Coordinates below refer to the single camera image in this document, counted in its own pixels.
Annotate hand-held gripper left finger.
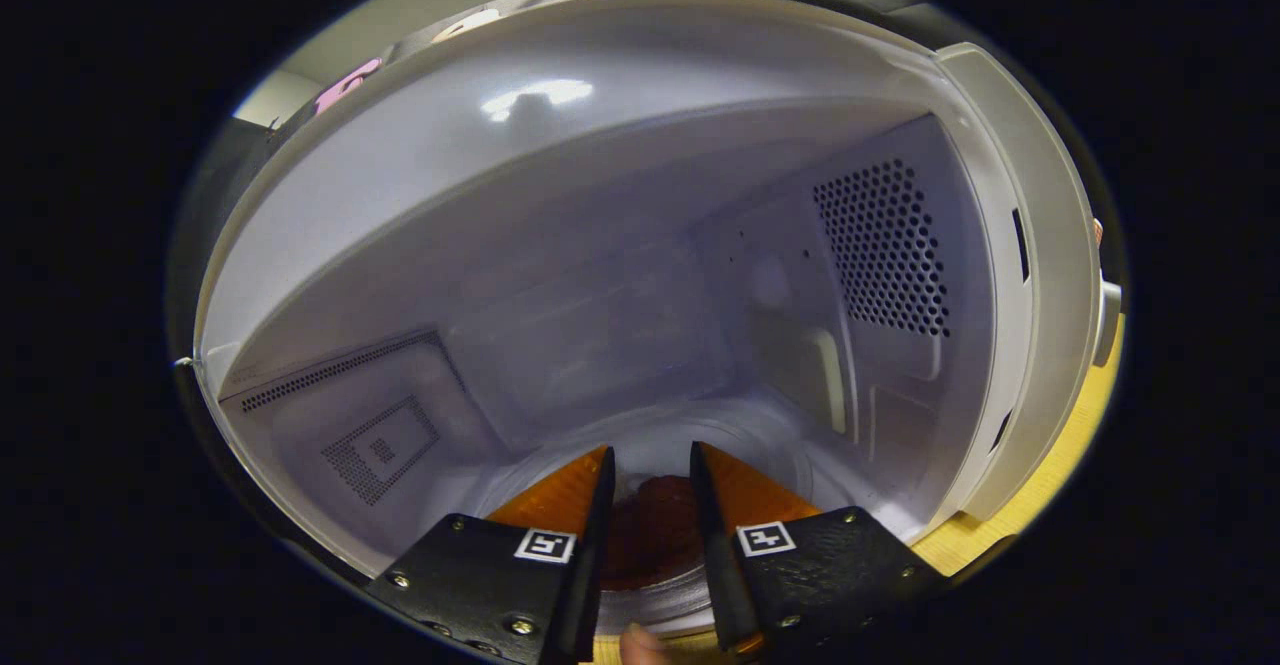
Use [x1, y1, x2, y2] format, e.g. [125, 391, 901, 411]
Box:
[365, 444, 617, 665]

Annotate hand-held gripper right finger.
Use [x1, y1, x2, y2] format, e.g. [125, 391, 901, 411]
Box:
[689, 440, 951, 661]

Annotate reddish brown meat piece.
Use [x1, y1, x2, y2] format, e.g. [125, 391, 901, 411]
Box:
[600, 475, 706, 591]

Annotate white toaster oven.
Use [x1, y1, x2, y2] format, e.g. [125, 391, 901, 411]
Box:
[175, 0, 1123, 636]

